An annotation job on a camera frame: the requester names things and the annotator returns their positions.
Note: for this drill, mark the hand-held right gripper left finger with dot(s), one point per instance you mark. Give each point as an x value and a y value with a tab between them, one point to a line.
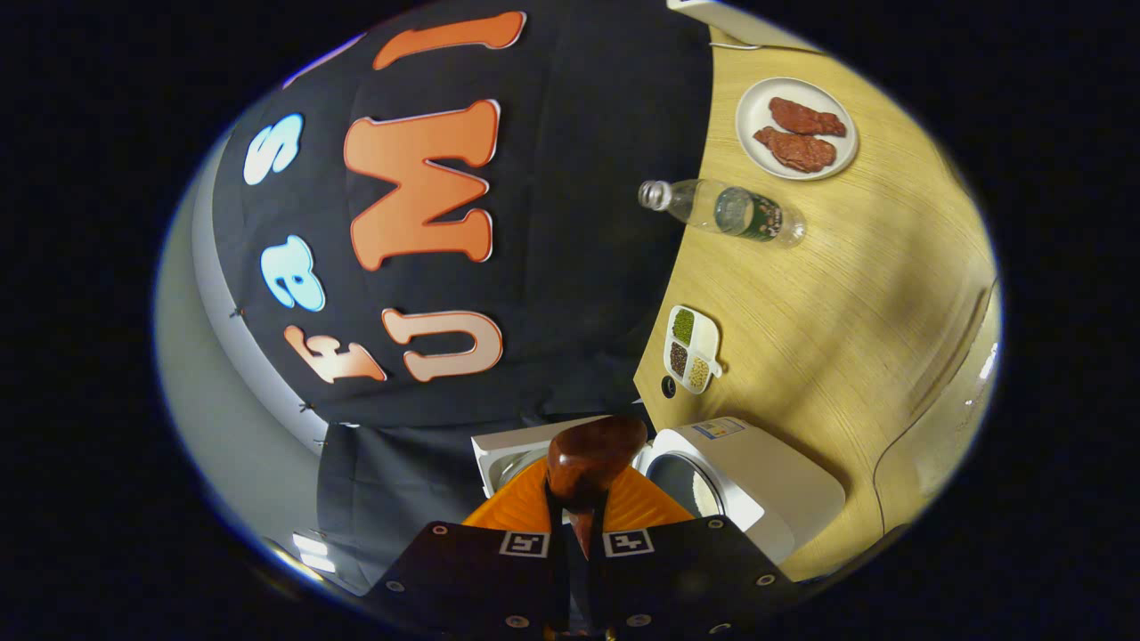
554	570

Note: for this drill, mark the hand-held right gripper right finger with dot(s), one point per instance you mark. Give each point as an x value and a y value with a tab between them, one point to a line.
595	579

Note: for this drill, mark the brown wooden spoon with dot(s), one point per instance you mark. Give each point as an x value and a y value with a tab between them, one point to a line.
592	454

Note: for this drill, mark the white rice cooker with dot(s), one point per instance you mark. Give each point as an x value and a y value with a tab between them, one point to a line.
766	481

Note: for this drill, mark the ceiling light panel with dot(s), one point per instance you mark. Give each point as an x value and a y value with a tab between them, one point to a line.
312	552

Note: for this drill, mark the white divided grain dish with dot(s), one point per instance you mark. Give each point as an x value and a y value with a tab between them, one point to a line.
708	338

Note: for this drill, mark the black backdrop cloth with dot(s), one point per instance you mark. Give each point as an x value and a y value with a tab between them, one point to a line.
579	223

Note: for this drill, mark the clear plastic water bottle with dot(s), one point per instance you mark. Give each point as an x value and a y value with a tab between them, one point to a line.
748	214

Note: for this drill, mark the clear plastic container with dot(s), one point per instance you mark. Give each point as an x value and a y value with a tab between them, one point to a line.
962	418

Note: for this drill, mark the row of black backdrop clips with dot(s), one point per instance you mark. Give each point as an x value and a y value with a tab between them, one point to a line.
237	312

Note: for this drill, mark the white round plate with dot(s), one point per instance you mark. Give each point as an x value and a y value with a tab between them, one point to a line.
755	111

